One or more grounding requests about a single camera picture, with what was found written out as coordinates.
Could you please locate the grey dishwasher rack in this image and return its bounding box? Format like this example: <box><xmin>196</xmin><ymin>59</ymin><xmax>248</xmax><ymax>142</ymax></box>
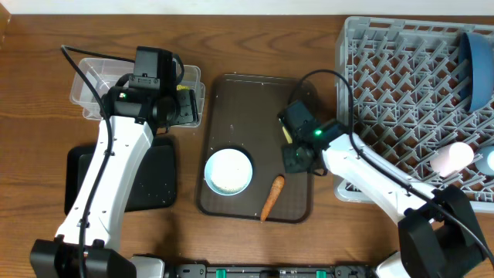
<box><xmin>335</xmin><ymin>16</ymin><xmax>493</xmax><ymax>213</ymax></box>

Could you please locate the dark blue plate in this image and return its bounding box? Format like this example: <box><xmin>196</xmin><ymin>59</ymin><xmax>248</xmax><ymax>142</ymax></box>
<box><xmin>459</xmin><ymin>32</ymin><xmax>493</xmax><ymax>113</ymax></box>

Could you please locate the black rectangular bin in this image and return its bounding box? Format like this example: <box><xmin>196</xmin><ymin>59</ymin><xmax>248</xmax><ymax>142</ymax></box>
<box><xmin>64</xmin><ymin>136</ymin><xmax>177</xmax><ymax>214</ymax></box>

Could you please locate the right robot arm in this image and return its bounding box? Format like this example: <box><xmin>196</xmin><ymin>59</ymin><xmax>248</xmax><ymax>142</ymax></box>
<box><xmin>278</xmin><ymin>101</ymin><xmax>493</xmax><ymax>277</ymax></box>

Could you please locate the orange carrot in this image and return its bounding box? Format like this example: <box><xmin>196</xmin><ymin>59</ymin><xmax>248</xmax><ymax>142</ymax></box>
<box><xmin>260</xmin><ymin>175</ymin><xmax>285</xmax><ymax>222</ymax></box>

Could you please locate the clear plastic bin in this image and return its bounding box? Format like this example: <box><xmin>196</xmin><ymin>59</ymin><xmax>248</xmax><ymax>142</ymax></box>
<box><xmin>69</xmin><ymin>58</ymin><xmax>206</xmax><ymax>127</ymax></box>

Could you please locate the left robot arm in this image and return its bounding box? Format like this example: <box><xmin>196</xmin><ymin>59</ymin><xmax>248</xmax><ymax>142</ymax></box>
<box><xmin>30</xmin><ymin>46</ymin><xmax>198</xmax><ymax>277</ymax></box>

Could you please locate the brown serving tray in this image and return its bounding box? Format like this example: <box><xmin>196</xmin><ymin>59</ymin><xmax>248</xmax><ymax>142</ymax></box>
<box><xmin>196</xmin><ymin>74</ymin><xmax>313</xmax><ymax>224</ymax></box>

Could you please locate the light blue cup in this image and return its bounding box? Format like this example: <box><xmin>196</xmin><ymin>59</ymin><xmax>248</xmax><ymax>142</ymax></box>
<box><xmin>475</xmin><ymin>146</ymin><xmax>494</xmax><ymax>176</ymax></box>

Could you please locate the pink white cup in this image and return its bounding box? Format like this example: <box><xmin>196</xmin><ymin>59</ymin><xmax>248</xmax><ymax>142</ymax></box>
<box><xmin>430</xmin><ymin>142</ymin><xmax>475</xmax><ymax>178</ymax></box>

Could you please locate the green orange snack wrapper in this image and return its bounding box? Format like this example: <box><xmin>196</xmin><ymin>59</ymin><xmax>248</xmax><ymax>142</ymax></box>
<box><xmin>177</xmin><ymin>84</ymin><xmax>191</xmax><ymax>91</ymax></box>

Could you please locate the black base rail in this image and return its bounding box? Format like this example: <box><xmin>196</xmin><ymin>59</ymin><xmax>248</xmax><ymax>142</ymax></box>
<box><xmin>130</xmin><ymin>263</ymin><xmax>379</xmax><ymax>278</ymax></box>

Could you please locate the light blue rice bowl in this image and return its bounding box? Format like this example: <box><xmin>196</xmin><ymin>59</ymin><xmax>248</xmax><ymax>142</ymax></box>
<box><xmin>204</xmin><ymin>148</ymin><xmax>253</xmax><ymax>196</ymax></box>

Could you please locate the cream plastic spoon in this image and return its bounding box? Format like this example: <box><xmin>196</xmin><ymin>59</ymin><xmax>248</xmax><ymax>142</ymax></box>
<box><xmin>282</xmin><ymin>125</ymin><xmax>293</xmax><ymax>144</ymax></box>

